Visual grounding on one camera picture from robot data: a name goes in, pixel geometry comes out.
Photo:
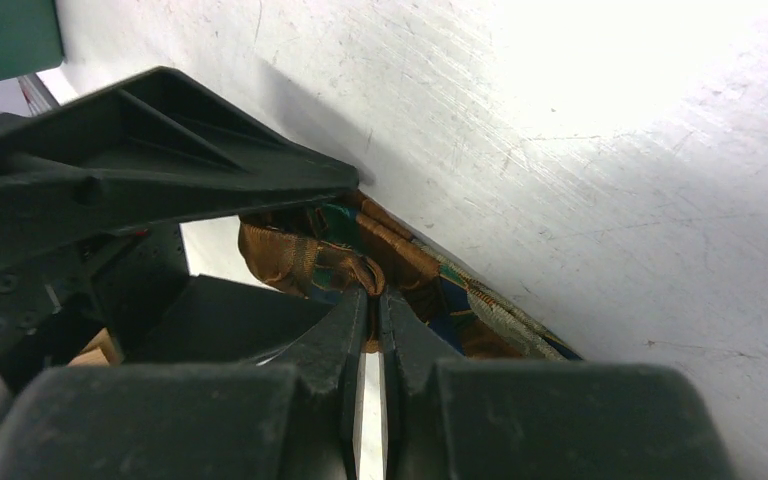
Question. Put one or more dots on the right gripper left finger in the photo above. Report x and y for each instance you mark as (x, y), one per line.
(291, 418)

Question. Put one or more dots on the orange green patterned tie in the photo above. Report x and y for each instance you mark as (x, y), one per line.
(319, 251)

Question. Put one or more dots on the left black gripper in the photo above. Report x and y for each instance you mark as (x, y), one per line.
(157, 147)

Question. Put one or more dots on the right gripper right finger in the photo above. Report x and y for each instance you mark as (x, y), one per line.
(451, 417)

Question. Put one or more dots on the green compartment tray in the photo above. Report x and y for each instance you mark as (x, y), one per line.
(30, 37)

